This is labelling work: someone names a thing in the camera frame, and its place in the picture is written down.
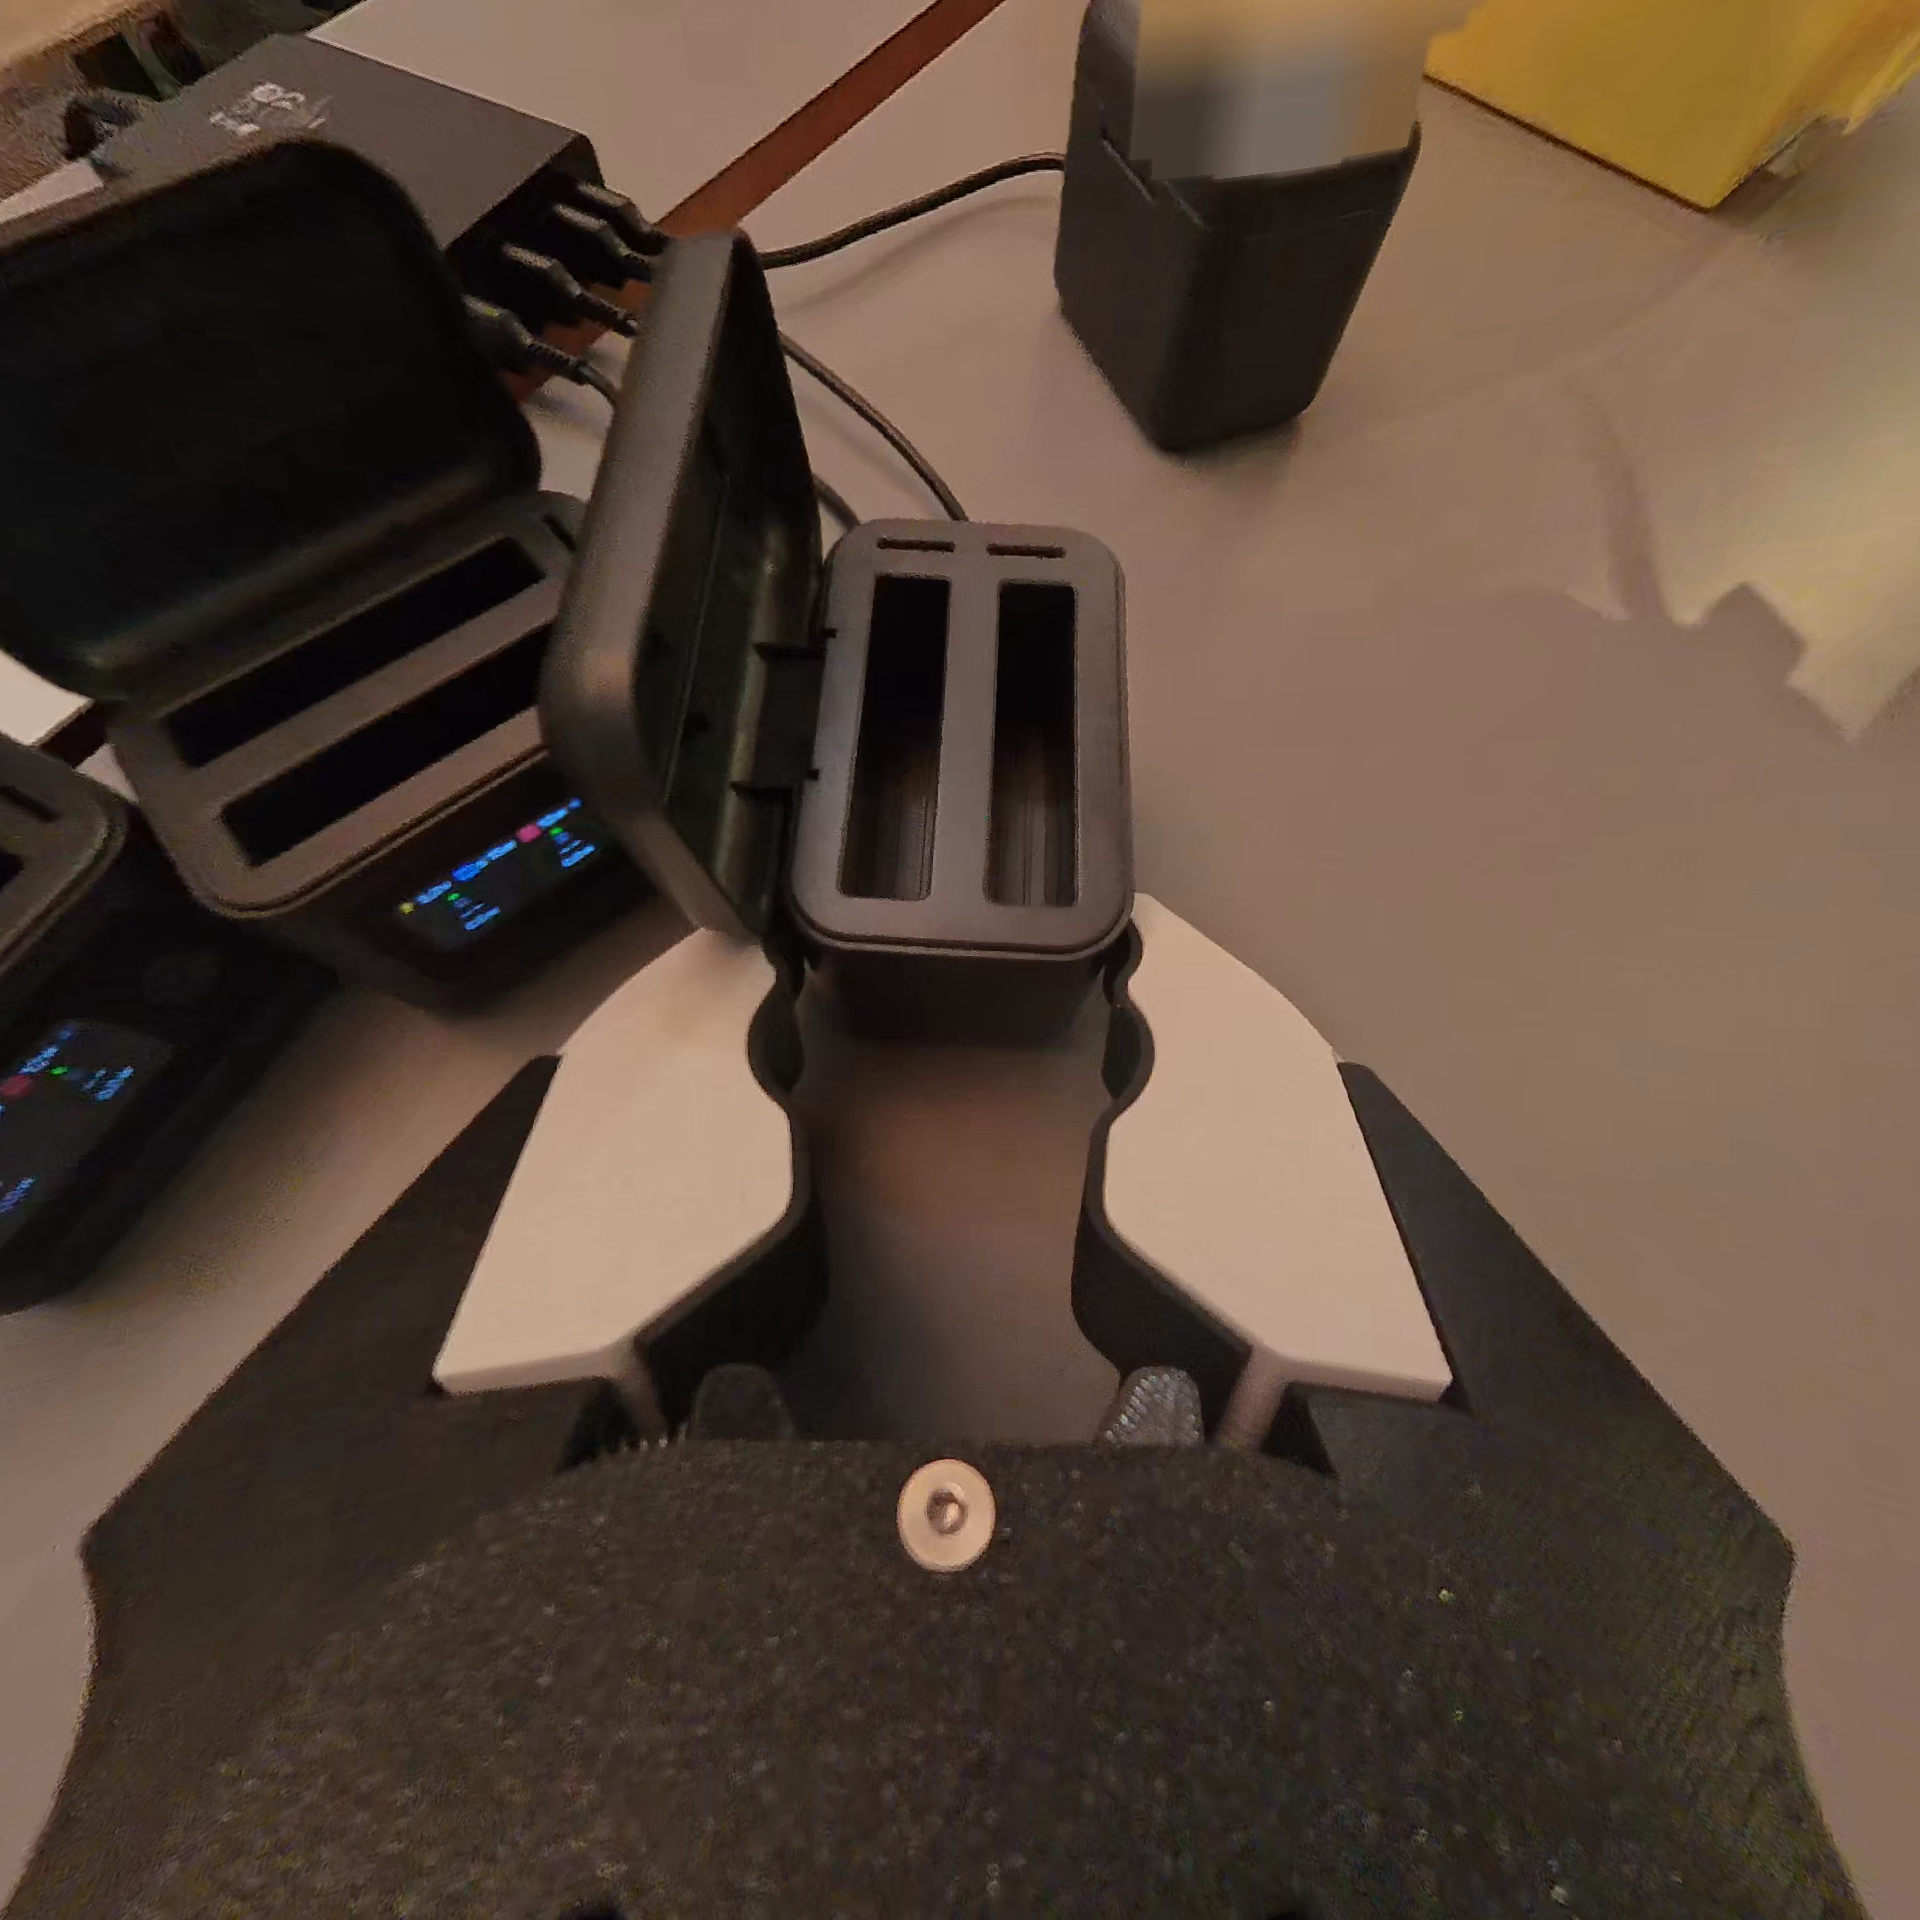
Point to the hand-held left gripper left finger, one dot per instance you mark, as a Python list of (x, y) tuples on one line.
[(615, 1200)]

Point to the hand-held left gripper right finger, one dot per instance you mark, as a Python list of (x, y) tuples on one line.
[(1276, 1200)]

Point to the black battery charging case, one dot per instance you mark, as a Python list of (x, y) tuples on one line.
[(241, 392), (1230, 300), (123, 1112), (692, 572)]

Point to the yellow plastic bin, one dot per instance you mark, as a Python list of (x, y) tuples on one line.
[(1680, 76)]

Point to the white stand base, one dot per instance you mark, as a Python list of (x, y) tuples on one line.
[(31, 697)]

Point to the black multi-port power hub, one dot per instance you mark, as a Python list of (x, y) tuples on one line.
[(332, 121)]

